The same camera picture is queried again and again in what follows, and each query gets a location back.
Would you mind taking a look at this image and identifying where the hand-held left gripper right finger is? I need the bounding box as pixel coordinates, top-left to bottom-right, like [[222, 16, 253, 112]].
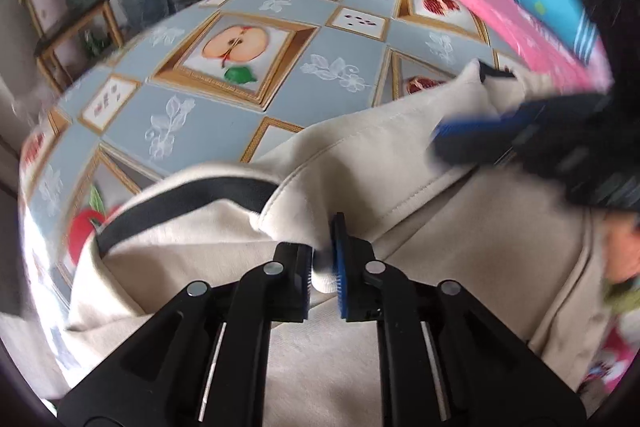
[[330, 212, 587, 427]]

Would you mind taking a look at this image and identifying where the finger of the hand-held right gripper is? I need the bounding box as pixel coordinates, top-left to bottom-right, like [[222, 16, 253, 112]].
[[431, 99, 551, 166], [477, 59, 518, 83]]

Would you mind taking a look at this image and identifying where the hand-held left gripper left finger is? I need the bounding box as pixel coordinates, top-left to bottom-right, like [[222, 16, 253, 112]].
[[57, 243, 316, 427]]

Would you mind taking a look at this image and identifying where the cream zip jacket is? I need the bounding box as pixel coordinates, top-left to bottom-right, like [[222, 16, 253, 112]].
[[65, 59, 608, 427]]

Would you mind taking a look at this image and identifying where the person's right forearm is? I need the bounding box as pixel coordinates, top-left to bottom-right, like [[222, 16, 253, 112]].
[[602, 212, 640, 288]]

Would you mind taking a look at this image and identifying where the pink floral blanket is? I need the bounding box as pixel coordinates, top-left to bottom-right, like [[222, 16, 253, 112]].
[[325, 0, 640, 400]]

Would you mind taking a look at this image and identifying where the fruit print tablecloth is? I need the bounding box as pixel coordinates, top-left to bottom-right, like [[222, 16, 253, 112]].
[[17, 0, 526, 308]]

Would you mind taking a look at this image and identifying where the wooden chair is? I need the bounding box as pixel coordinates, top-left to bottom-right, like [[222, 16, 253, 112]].
[[19, 0, 126, 80]]

